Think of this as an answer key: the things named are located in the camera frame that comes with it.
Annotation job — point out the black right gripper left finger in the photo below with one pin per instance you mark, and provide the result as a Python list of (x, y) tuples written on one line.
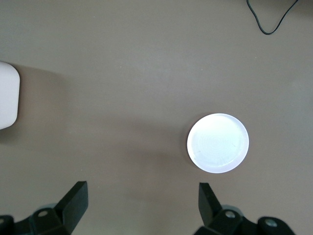
[(73, 203)]

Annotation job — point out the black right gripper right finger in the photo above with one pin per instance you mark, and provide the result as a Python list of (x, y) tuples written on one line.
[(207, 205)]

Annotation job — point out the white round plate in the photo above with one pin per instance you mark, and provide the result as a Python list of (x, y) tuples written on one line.
[(218, 143)]

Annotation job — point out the white lunch box grey latches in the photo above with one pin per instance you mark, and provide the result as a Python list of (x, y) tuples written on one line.
[(8, 95)]

